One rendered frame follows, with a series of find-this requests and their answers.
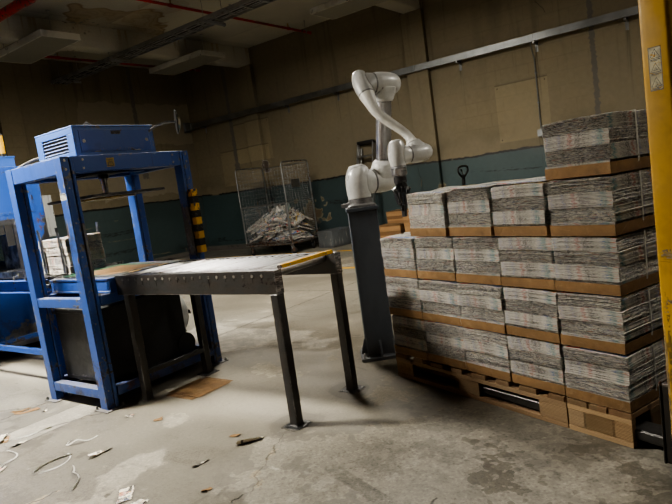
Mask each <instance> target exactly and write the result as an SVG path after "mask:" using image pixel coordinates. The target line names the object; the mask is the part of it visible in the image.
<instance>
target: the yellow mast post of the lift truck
mask: <svg viewBox="0 0 672 504"><path fill-rule="evenodd" d="M638 9H639V22H640V35H641V47H642V60H643V73H644V86H645V99H646V112H647V125H648V137H649V150H650V163H651V176H652V189H653V202H654V215H655V227H656V240H657V253H658V266H659V279H660V292H661V304H662V317H663V330H664V343H665V356H666V369H667V382H668V394H669V407H670V420H671V433H672V0H638Z"/></svg>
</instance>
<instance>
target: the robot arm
mask: <svg viewBox="0 0 672 504"><path fill-rule="evenodd" d="M352 85H353V88H354V91H355V93H356V95H357V96H358V97H359V99H360V100H361V102H362V103H363V104H364V105H365V107H366V108H367V109H368V111H369V112H370V113H371V114H372V115H373V116H374V117H375V118H376V159H375V160H374V161H373V163H372V167H371V169H370V170H368V167H367V166H366V165H364V164H357V165H353V166H350V167H349V168H348V169H347V172H346V191H347V196H348V202H347V203H346V204H342V205H341V208H348V209H353V208H360V207H367V206H375V205H376V203H374V202H373V201H372V196H371V194H373V193H381V192H386V191H390V190H392V192H393V193H394V196H395V199H396V202H397V205H399V206H400V208H401V211H402V217H406V216H407V203H408V202H407V198H409V197H407V196H408V195H407V194H410V189H411V187H408V186H407V183H406V182H407V178H406V176H405V175H407V168H406V166H405V165H406V164H408V163H419V162H423V161H426V160H428V159H429V158H430V157H431V156H432V154H433V149H432V147H431V146H430V145H429V144H427V143H424V142H422V141H421V140H420V139H417V138H415V136H414V135H413V134H412V133H411V132H410V131H409V130H408V129H407V128H405V127H404V126H403V125H401V124H400V123H399V122H397V121H396V120H394V119H393V118H392V117H391V101H393V99H394V96H395V93H397V92H398V91H399V89H400V87H401V80H400V78H399V76H398V75H396V74H394V73H391V72H374V73H368V72H366V73H365V71H363V70H356V71H354V72H353V74H352ZM391 129H392V130H393V131H395V132H396V133H398V134H399V135H401V136H402V137H403V138H404V139H405V141H406V146H405V144H404V142H403V141H402V140H401V139H396V140H392V141H391ZM406 195H407V196H406ZM406 197H407V198H406Z"/></svg>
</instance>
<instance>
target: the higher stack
mask: <svg viewBox="0 0 672 504"><path fill-rule="evenodd" d="M542 132H543V133H542V135H543V136H542V137H543V141H544V144H545V146H544V149H545V152H546V153H545V156H546V157H545V158H546V164H547V167H545V168H546V169H553V168H561V167H570V166H578V165H586V164H595V163H603V162H611V161H617V160H624V159H630V158H636V157H638V161H639V159H640V158H639V157H643V156H649V155H650V150H649V137H648V125H647V112H646V109H642V110H636V109H634V111H632V110H630V111H616V112H609V113H603V114H596V115H590V116H585V117H580V118H575V119H569V120H564V121H559V122H554V123H550V124H546V125H542ZM548 142H549V143H548ZM544 144H543V145H544ZM546 146H547V147H546ZM548 148H549V149H548ZM558 155H559V156H558ZM551 180H557V181H552V182H549V183H546V184H547V185H546V186H548V188H547V189H548V193H547V195H548V196H547V198H548V201H550V202H548V205H549V208H550V209H549V208H548V209H549V210H551V211H550V213H551V215H552V216H550V217H551V220H552V222H551V223H552V225H553V226H565V225H612V224H619V223H622V222H626V221H630V220H634V219H637V218H641V217H643V220H644V216H648V215H652V214H654V202H653V189H652V176H651V166H650V167H645V168H639V169H634V170H628V171H622V172H617V173H611V174H601V175H591V176H581V177H571V178H561V179H551ZM552 240H553V241H552ZM552 240H551V243H552V246H553V247H552V248H554V249H553V250H554V253H553V254H554V259H555V265H554V266H556V267H555V268H554V271H555V274H556V275H555V278H556V280H557V281H571V282H584V283H597V284H609V285H620V291H621V285H623V284H625V283H628V282H631V281H633V280H636V279H639V278H641V277H644V276H647V279H648V275H649V274H652V273H655V272H658V271H659V266H658V253H657V240H656V227H655V225H652V226H649V227H645V228H642V229H638V230H635V231H631V232H628V233H624V234H621V235H617V236H557V237H555V238H552ZM557 296H558V298H557V299H558V305H559V306H558V307H559V308H558V311H559V314H560V316H559V319H560V321H561V324H562V325H561V328H562V332H561V334H563V335H570V336H576V337H582V338H588V339H594V340H601V341H607V342H614V343H620V344H624V345H625V344H626V343H628V342H631V341H633V340H635V339H637V338H640V337H642V336H644V335H646V334H648V333H650V332H651V335H653V331H655V330H657V329H659V328H662V327H663V317H662V304H661V292H660V282H657V283H654V284H652V285H649V286H647V287H644V288H642V289H639V290H636V291H634V292H631V293H629V294H626V295H624V296H611V295H600V294H589V293H578V292H567V291H561V292H559V293H557ZM562 348H564V349H563V354H564V359H565V369H566V371H565V372H564V375H565V376H566V377H565V382H566V385H567V387H568V388H572V389H577V390H581V391H585V392H589V393H593V394H597V395H601V396H605V397H609V398H613V399H617V400H621V401H625V402H629V403H630V402H632V401H634V400H635V399H637V398H639V397H641V396H642V395H644V394H646V393H647V392H649V391H651V390H653V389H654V388H656V391H657V387H658V382H659V381H661V380H663V379H664V378H666V377H667V369H666V356H665V343H664V337H663V338H661V339H659V340H657V341H654V342H652V343H650V344H648V345H646V346H644V347H642V348H640V349H637V350H635V351H633V352H631V353H629V354H627V355H623V354H617V353H611V352H605V351H599V350H594V349H588V348H582V347H576V346H570V345H566V346H564V347H562ZM567 407H568V414H569V423H570V424H569V427H570V429H572V430H575V431H579V432H582V433H585V434H588V435H591V436H595V437H598V438H601V439H604V440H607V441H611V442H614V443H617V444H620V445H623V446H627V447H630V448H633V449H635V448H636V447H638V442H637V439H636V434H635V430H636V418H637V419H641V420H645V421H648V422H652V423H656V424H660V425H662V424H661V412H660V399H659V397H657V398H655V399H654V400H652V401H650V402H649V403H647V404H645V405H644V406H642V407H640V408H639V409H637V410H635V411H634V412H632V413H629V412H625V411H621V410H617V409H613V408H609V407H606V406H602V405H598V404H594V403H590V402H586V401H582V400H578V399H575V398H571V397H568V398H567Z"/></svg>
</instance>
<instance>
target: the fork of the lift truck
mask: <svg viewBox="0 0 672 504"><path fill-rule="evenodd" d="M482 392H483V393H486V394H489V395H492V396H495V397H498V398H501V399H504V400H507V401H510V402H513V403H516V404H520V405H523V406H526V407H529V408H533V409H536V410H539V411H540V408H539V400H538V399H535V398H531V397H527V396H524V395H520V394H517V393H513V392H509V391H506V390H502V389H499V388H495V387H491V386H488V385H484V384H482ZM635 434H636V439H637V440H641V441H644V442H647V443H651V444H654V445H657V446H661V447H663V437H662V425H660V424H656V423H652V422H648V421H645V420H641V419H637V418H636V430H635Z"/></svg>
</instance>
